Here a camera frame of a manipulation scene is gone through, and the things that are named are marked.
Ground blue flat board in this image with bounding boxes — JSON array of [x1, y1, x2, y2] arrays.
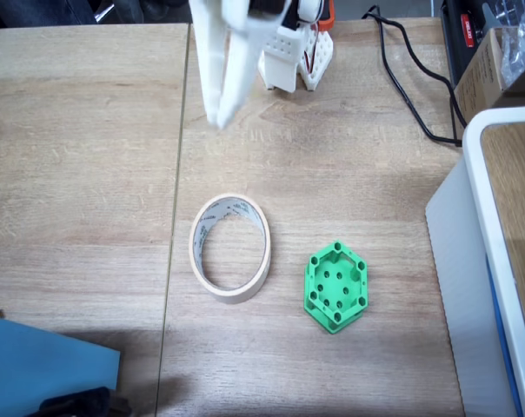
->
[[0, 314, 121, 417]]

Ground orange table clamp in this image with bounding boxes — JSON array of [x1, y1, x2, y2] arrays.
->
[[316, 0, 336, 31]]

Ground black power cable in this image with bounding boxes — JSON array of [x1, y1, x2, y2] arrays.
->
[[361, 4, 463, 148]]

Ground green hexagonal printed component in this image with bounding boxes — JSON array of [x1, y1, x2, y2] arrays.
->
[[303, 240, 371, 335]]

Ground beige masking tape roll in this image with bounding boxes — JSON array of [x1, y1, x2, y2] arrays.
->
[[188, 194, 271, 304]]

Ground clear plastic bag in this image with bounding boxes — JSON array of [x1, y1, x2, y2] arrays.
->
[[500, 0, 525, 84]]

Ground white ribbed container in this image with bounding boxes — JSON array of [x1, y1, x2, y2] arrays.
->
[[424, 106, 525, 417]]

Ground brown cardboard box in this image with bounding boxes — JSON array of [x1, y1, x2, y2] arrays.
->
[[452, 25, 525, 140]]

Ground person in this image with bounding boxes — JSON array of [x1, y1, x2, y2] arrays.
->
[[0, 0, 94, 27]]

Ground black electronic device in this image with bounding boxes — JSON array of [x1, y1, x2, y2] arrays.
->
[[439, 0, 507, 88]]

